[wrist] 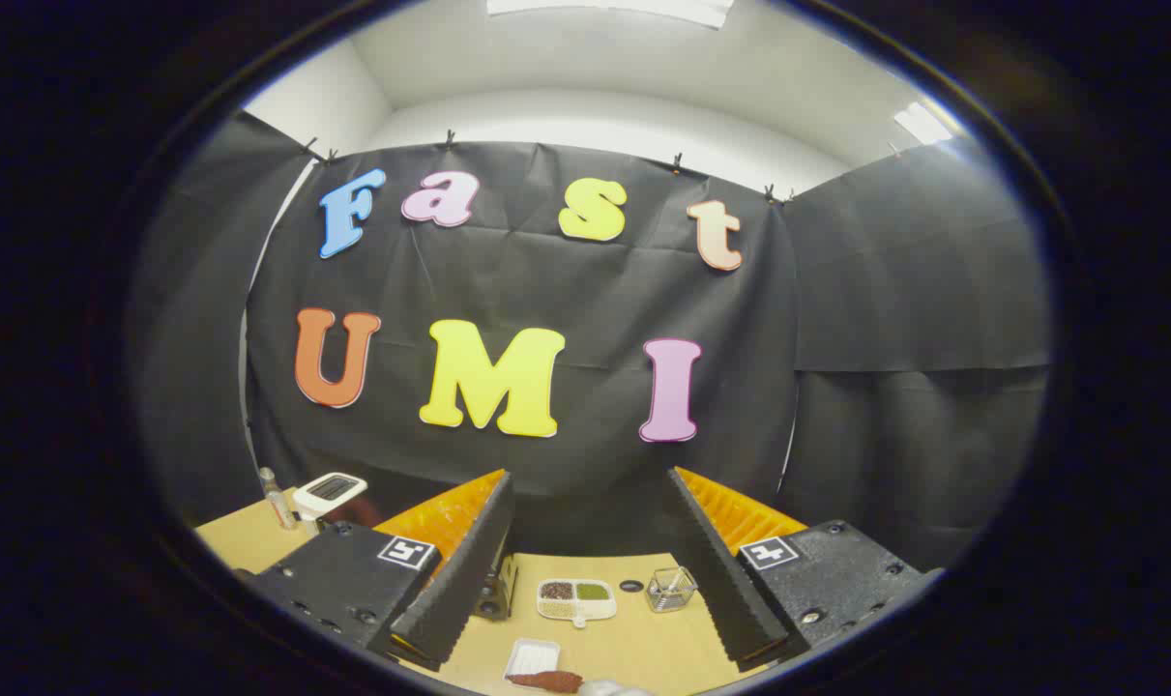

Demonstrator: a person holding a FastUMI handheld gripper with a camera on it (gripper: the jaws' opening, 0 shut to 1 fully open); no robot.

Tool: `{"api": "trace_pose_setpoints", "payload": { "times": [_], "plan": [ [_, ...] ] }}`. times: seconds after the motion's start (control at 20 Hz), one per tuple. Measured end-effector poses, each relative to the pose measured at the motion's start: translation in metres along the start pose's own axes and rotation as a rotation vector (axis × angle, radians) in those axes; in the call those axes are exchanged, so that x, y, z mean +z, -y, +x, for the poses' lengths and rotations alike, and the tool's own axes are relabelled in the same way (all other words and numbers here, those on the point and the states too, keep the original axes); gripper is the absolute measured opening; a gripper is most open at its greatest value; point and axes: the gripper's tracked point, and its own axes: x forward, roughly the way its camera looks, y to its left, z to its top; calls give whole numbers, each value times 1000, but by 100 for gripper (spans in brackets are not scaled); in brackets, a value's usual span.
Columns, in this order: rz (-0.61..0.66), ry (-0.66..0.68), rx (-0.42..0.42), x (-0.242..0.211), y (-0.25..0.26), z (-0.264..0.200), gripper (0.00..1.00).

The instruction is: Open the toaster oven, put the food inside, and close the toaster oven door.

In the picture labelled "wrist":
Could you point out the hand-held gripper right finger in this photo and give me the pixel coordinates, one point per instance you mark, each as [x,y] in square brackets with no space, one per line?
[720,580]

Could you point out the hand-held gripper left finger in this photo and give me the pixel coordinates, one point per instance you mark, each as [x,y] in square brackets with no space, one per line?
[469,570]

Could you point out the black toaster oven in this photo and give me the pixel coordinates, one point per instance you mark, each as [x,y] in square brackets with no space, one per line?
[496,592]

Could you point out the brown meat piece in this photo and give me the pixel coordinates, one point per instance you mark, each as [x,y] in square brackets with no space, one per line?
[546,681]

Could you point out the white rectangular tray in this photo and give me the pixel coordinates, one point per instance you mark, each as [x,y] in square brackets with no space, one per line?
[532,655]

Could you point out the white divided plate with beans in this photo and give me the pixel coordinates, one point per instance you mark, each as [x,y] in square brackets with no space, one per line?
[575,599]

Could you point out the clear plastic bottle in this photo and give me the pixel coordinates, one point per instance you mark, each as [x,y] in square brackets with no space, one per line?
[278,503]

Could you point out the ceiling light panel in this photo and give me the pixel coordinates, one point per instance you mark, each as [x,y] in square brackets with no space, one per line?
[923,124]

